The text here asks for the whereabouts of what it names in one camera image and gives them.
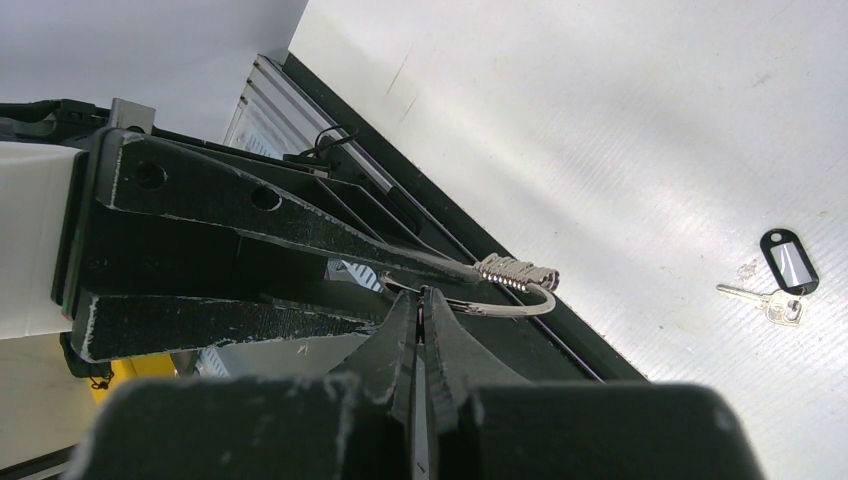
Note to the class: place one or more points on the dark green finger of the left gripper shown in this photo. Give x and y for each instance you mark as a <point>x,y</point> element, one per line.
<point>115,326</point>
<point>145,175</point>

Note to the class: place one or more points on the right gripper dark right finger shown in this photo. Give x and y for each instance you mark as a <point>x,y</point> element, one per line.
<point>487,422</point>

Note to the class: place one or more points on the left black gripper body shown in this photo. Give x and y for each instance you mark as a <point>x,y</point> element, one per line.
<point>140,254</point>

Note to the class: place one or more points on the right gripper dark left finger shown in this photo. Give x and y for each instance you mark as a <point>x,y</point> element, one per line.
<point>351,423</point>

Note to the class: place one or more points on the front steel sheet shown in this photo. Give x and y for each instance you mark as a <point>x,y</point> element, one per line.
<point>275,117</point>

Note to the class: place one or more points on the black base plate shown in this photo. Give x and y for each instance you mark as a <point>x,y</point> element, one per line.
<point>555,346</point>

